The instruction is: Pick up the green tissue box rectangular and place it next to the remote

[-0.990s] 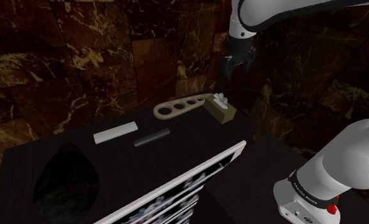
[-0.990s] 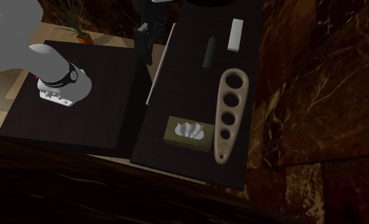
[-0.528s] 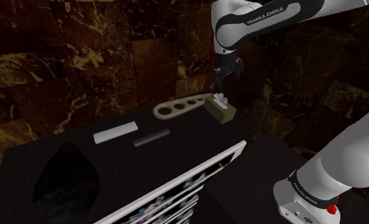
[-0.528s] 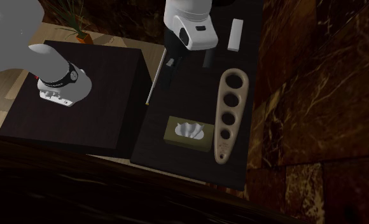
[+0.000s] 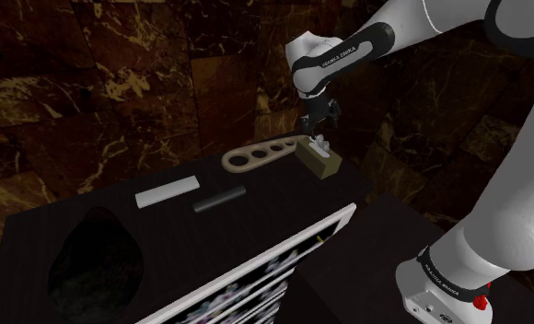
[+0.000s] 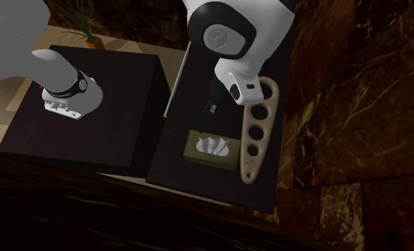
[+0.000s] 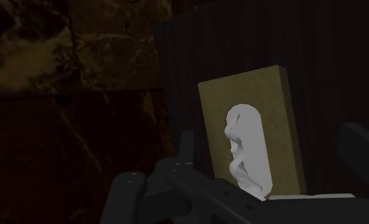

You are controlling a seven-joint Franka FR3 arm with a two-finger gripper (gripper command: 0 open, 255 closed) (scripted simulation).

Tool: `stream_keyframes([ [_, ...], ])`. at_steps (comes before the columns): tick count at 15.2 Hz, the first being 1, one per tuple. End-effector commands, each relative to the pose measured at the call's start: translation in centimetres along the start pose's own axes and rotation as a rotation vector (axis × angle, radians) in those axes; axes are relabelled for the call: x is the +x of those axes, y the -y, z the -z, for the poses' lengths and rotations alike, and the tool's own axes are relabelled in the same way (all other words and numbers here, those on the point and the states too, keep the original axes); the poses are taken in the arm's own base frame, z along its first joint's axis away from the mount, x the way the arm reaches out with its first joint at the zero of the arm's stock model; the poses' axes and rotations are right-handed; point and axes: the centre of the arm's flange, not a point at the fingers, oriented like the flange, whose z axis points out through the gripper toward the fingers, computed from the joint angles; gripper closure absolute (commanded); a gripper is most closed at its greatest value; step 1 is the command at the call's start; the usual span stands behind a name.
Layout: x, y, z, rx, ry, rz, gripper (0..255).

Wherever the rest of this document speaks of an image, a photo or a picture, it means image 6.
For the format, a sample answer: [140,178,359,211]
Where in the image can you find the dark wooden table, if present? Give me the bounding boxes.
[146,21,296,215]

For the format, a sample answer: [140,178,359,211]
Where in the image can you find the beige spaghetti measure with holes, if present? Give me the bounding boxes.
[240,76,281,185]

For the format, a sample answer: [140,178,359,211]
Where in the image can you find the olive tissue box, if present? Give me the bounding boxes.
[183,129,241,172]

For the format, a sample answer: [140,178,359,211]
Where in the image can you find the potted plant in orange pot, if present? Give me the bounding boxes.
[55,0,106,51]

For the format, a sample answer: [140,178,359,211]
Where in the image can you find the thin white stick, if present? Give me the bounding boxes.
[163,40,193,119]

